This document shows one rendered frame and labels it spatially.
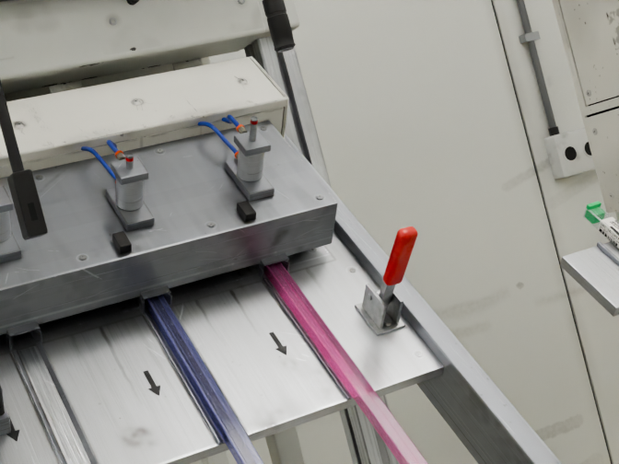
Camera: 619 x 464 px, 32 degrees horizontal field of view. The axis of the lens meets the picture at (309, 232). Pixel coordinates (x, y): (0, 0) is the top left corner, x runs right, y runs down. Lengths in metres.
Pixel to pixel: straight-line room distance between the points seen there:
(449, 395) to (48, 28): 0.48
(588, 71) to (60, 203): 1.13
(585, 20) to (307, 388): 1.12
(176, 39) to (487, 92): 2.03
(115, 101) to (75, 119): 0.04
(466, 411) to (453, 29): 2.19
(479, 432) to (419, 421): 1.95
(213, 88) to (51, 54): 0.15
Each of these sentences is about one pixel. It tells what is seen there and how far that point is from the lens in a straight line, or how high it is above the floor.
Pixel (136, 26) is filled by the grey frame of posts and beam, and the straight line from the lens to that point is 1.05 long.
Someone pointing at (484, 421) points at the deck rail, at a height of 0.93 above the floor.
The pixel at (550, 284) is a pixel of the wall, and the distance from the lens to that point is 3.07.
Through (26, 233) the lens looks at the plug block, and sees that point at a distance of 0.76.
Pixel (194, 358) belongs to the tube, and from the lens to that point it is 0.86.
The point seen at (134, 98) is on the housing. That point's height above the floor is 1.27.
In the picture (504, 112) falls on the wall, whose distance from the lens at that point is 3.05.
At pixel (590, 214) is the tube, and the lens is 0.99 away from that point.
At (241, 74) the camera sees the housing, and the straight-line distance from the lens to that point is 1.06.
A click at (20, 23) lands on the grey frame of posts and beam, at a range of 1.03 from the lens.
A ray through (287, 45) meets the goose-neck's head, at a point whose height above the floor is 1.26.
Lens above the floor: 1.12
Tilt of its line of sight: 1 degrees down
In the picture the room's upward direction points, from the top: 15 degrees counter-clockwise
